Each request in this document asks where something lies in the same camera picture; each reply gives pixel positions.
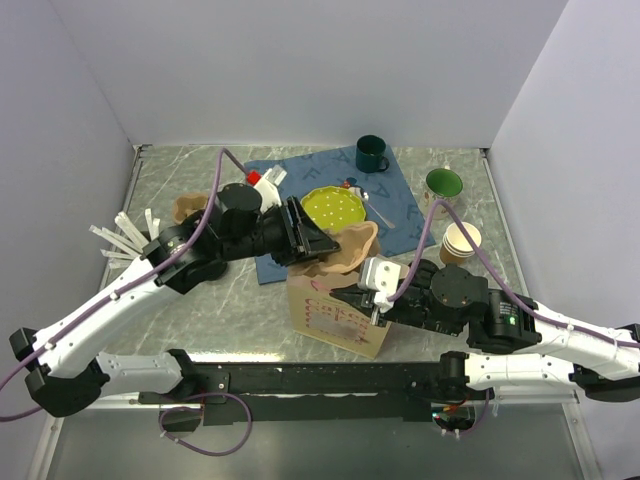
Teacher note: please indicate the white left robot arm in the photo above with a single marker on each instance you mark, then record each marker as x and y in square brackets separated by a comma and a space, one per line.
[67, 366]

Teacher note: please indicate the yellow-green scalloped plate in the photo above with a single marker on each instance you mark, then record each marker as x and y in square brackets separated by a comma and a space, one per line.
[333, 208]

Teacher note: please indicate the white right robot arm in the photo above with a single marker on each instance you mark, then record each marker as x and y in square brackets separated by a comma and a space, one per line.
[514, 340]

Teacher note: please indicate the dark green mug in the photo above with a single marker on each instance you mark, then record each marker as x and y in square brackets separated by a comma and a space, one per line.
[371, 154]

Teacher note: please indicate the kraft paper takeout bag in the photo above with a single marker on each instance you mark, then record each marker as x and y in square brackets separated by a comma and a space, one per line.
[315, 314]

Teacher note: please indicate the blue letter placemat cloth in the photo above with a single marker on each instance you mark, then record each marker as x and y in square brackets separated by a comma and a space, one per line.
[391, 203]

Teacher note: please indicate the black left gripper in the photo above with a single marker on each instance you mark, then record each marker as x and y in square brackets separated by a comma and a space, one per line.
[305, 240]

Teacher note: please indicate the white green floral mug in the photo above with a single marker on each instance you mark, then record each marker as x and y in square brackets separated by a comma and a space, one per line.
[441, 183]

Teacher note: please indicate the brown pulp cup carrier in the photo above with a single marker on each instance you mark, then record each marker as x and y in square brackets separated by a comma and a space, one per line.
[357, 243]
[188, 204]

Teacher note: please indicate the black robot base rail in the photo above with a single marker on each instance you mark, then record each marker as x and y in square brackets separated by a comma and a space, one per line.
[235, 392]

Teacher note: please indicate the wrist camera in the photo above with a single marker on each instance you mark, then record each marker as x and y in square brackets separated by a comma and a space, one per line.
[267, 186]
[381, 276]

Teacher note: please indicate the stack of paper cups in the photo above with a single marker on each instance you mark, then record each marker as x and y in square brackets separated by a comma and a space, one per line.
[455, 248]

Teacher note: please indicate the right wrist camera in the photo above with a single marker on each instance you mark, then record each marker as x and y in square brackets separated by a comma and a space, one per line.
[381, 276]

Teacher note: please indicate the white wrapped straws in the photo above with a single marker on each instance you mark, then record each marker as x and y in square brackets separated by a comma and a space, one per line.
[128, 242]

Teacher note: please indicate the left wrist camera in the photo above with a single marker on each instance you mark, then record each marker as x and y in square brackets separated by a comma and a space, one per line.
[267, 186]

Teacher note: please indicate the small santa figurine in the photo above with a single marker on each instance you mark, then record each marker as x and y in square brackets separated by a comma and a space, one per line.
[352, 185]

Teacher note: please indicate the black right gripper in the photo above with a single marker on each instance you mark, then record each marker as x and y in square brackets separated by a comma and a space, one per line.
[358, 297]

